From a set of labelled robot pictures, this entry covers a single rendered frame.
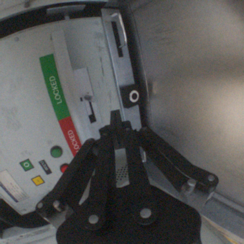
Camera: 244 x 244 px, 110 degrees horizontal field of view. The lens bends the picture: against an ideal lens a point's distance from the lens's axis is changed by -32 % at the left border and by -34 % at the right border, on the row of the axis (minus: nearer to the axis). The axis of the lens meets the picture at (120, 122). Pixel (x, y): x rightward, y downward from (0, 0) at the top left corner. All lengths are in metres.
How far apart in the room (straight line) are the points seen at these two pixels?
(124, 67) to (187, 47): 0.18
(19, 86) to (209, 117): 0.42
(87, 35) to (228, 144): 0.42
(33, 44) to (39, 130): 0.21
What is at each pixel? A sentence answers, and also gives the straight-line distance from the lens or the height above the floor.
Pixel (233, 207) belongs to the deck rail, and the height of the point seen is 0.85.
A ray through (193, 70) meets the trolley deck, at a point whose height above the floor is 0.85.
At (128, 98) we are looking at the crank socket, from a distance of 0.35.
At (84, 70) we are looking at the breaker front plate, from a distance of 0.33.
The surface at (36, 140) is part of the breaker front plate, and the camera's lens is 0.34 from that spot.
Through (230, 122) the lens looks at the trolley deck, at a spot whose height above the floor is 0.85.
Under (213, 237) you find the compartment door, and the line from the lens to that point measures 0.63.
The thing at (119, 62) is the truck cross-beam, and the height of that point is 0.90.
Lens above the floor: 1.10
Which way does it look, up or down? 25 degrees down
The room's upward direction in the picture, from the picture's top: 115 degrees counter-clockwise
